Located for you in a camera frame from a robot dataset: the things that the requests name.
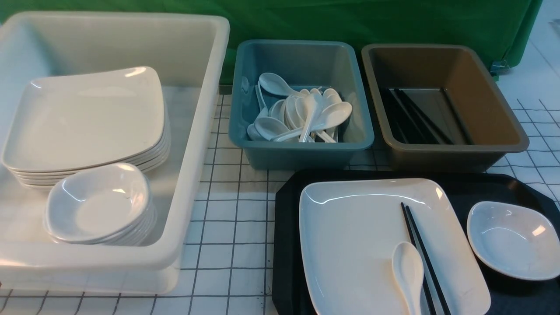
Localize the white square rice plate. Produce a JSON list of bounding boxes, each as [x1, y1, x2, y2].
[[299, 178, 491, 315]]

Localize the white ceramic soup spoon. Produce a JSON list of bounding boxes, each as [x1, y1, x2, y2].
[[391, 241, 424, 315]]

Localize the small white bowl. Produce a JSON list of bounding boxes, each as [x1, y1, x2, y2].
[[466, 201, 560, 281]]

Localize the top stacked white plate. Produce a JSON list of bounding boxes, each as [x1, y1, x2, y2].
[[1, 66, 166, 173]]

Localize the white spoon front left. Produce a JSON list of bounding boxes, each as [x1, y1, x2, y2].
[[254, 116, 290, 141]]

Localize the teal plastic bin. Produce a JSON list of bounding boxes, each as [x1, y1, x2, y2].
[[228, 39, 375, 170]]

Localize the white spoon on top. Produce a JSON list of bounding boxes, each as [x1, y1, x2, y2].
[[270, 101, 353, 142]]

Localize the white spoon at back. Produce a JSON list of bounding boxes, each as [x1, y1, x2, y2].
[[259, 72, 306, 97]]

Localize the lower stacked white plates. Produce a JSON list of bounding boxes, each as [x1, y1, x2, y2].
[[1, 99, 171, 187]]

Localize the large white plastic tub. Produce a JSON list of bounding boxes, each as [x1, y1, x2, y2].
[[1, 11, 230, 295]]

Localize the lower stacked white bowls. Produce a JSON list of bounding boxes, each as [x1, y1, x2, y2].
[[43, 201, 158, 247]]

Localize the brown plastic bin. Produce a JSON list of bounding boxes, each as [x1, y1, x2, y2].
[[361, 43, 529, 173]]

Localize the top stacked white bowl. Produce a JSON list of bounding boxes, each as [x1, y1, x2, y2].
[[43, 163, 153, 245]]

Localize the metal binder clip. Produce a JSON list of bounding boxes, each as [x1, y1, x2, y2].
[[489, 59, 510, 77]]

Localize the green backdrop cloth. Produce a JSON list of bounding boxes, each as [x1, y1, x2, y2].
[[1, 0, 542, 84]]

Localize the black serving tray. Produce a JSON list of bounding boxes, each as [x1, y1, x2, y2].
[[272, 169, 560, 315]]

